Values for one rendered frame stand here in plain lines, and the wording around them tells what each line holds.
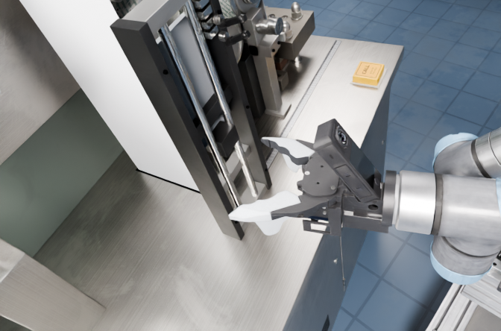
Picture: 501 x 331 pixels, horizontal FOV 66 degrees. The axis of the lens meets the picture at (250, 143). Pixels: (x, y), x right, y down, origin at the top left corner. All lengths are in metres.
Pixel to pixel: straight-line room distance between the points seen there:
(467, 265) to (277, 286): 0.38
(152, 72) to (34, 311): 0.47
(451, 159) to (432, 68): 1.99
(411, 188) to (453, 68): 2.18
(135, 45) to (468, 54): 2.42
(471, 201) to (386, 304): 1.29
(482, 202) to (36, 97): 0.86
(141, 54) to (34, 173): 0.57
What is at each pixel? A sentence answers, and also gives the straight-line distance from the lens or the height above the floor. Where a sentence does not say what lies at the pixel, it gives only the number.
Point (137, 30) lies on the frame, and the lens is 0.49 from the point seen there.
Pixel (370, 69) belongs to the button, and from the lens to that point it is 1.16.
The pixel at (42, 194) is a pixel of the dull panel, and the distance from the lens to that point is 1.05.
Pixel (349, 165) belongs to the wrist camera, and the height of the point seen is 1.29.
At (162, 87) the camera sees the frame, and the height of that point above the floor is 1.35.
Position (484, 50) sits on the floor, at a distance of 2.81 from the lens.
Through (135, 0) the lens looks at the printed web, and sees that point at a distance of 0.69.
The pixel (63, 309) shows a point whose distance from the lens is 0.85.
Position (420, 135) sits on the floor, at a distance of 2.23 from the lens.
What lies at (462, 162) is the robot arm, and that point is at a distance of 0.65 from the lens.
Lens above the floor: 1.66
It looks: 47 degrees down
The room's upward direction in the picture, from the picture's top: 18 degrees counter-clockwise
